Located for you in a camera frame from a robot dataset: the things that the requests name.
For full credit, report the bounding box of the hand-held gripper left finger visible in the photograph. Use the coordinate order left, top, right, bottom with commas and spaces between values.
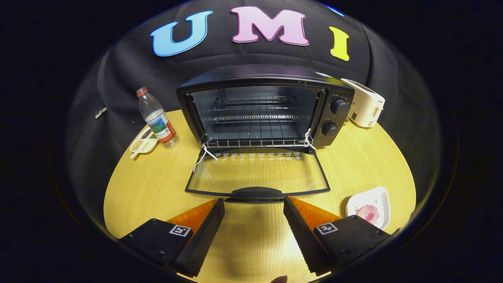
118, 198, 226, 277

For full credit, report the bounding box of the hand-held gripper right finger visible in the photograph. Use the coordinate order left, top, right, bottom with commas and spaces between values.
283, 196, 401, 276

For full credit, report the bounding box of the pink round food slice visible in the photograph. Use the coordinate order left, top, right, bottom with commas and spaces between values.
356, 204, 380, 225

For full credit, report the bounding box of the white square plate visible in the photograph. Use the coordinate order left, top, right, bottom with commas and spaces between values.
345, 187, 391, 230

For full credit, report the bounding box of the black toaster oven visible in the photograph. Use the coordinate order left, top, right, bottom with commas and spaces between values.
176, 65, 355, 203

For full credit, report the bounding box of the cream white toaster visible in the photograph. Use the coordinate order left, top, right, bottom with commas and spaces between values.
340, 78, 386, 128

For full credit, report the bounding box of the white snack dish with beans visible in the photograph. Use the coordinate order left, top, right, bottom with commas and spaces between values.
129, 127, 159, 159

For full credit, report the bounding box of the clear plastic water bottle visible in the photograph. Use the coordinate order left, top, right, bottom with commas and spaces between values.
136, 87, 180, 149

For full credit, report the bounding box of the white string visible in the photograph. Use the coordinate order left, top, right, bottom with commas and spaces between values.
193, 144, 219, 173
303, 128, 316, 151

